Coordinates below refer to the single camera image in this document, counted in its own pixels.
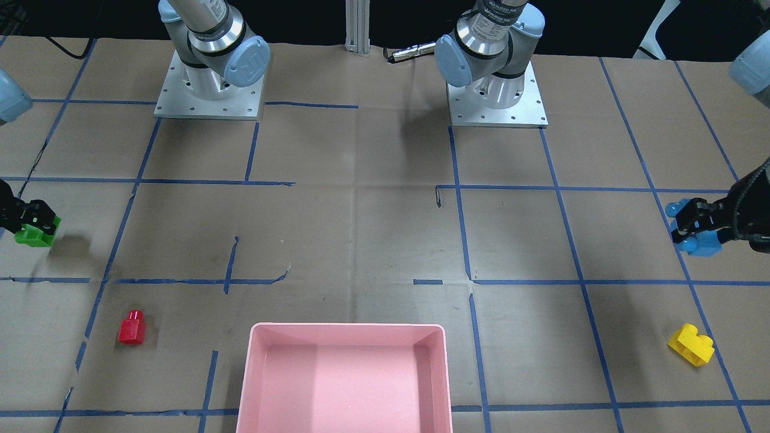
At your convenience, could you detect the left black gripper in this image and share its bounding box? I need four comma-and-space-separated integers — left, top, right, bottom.
671, 159, 769, 253

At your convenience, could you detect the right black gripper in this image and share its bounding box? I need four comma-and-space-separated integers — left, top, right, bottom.
1, 180, 56, 235

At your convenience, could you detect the green toy block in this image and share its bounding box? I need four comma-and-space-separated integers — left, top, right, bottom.
14, 216, 61, 248

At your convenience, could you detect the blue toy block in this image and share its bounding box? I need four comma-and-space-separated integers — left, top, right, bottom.
664, 199, 723, 257

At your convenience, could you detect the pink plastic box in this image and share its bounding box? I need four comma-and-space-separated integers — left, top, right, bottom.
236, 322, 453, 432

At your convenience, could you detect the yellow toy block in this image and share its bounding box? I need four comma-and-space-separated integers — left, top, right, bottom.
667, 323, 715, 367

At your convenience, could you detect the red toy block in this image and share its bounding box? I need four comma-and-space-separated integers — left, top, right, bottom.
117, 309, 146, 345

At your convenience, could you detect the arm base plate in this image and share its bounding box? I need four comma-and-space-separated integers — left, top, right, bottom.
446, 63, 549, 128
154, 52, 266, 121

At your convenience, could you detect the aluminium profile post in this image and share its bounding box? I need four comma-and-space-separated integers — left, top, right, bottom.
344, 0, 371, 57

